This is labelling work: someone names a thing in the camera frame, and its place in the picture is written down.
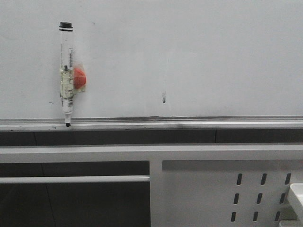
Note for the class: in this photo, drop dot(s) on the red round magnet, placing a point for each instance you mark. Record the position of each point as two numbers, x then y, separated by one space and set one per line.
79 77

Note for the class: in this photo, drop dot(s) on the white metal pegboard stand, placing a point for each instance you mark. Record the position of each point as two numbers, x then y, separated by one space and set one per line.
149 186

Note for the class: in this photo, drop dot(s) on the white whiteboard marker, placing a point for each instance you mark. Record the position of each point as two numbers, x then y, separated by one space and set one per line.
66 70

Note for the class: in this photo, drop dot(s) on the white upper plastic tray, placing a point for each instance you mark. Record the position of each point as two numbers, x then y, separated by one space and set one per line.
295 199

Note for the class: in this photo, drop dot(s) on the white whiteboard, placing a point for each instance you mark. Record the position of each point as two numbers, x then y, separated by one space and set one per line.
154 64

